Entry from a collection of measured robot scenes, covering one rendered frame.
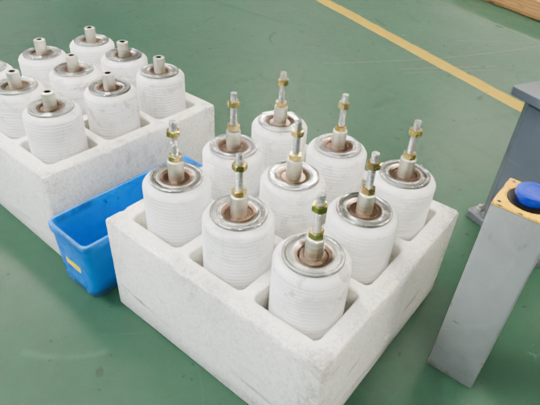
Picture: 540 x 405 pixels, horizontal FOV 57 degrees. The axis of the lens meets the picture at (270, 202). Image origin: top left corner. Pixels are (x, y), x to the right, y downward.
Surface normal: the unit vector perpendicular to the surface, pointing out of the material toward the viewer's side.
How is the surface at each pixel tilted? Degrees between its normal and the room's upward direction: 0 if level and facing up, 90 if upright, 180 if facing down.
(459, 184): 0
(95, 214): 88
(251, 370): 90
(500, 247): 90
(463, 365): 90
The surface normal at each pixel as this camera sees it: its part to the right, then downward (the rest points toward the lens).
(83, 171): 0.76, 0.42
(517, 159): -0.90, 0.22
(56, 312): 0.05, -0.80
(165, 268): -0.63, 0.44
